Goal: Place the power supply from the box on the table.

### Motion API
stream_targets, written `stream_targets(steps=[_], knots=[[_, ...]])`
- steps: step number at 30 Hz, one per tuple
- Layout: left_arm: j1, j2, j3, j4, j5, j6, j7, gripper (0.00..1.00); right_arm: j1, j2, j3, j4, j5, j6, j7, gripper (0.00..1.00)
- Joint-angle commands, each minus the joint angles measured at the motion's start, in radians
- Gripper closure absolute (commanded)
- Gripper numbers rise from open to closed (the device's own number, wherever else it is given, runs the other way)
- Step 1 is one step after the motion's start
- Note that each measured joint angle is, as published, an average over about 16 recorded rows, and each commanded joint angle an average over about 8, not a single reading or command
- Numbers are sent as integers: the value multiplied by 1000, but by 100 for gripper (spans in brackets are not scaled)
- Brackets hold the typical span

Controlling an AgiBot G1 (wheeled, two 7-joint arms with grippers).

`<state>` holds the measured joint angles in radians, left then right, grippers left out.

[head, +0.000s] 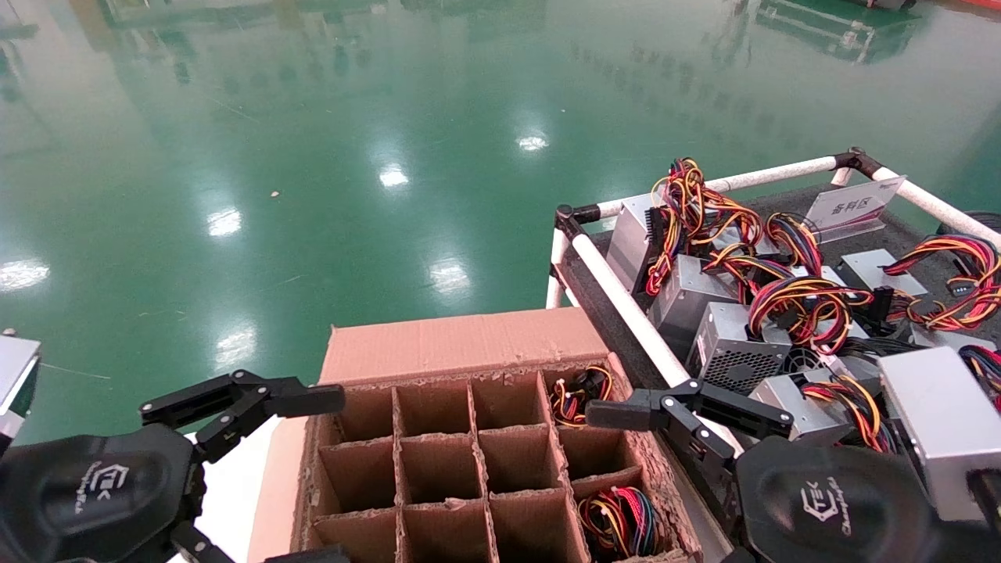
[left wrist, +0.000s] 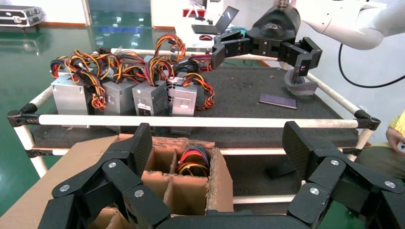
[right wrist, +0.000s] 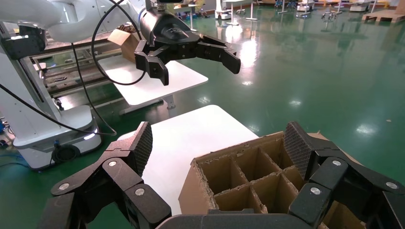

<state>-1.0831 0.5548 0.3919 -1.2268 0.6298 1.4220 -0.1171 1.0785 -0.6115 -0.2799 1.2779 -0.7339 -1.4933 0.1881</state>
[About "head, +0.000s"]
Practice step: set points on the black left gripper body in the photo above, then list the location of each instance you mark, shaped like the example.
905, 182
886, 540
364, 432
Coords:
86, 500

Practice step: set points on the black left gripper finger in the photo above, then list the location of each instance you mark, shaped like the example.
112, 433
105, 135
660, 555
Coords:
250, 395
195, 547

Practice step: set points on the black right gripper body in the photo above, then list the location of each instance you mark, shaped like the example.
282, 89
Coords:
829, 508

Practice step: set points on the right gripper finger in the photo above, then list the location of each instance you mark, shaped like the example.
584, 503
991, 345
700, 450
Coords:
731, 557
688, 410

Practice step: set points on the cardboard box with dividers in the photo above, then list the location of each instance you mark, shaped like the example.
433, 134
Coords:
461, 344

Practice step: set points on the silver mesh-sided power supply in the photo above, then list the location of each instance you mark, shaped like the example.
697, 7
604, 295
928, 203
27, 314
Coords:
731, 344

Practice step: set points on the grey power supply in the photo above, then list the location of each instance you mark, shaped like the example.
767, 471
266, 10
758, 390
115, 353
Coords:
688, 301

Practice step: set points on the power supply with round fan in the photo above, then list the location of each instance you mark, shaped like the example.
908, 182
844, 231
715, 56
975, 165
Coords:
798, 361

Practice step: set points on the black mesh power supply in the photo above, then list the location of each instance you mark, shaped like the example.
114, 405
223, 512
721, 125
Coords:
876, 346

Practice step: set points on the tall silver power supply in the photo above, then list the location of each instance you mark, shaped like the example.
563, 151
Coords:
629, 242

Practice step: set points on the flat silver power supply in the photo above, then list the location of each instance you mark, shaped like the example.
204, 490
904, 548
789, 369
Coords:
872, 270

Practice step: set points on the white label sign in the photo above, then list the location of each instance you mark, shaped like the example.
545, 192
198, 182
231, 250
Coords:
856, 205

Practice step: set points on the black cart, white pipe frame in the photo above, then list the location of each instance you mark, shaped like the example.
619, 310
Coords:
626, 305

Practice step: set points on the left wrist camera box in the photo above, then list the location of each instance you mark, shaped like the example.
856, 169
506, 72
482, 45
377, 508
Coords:
16, 375

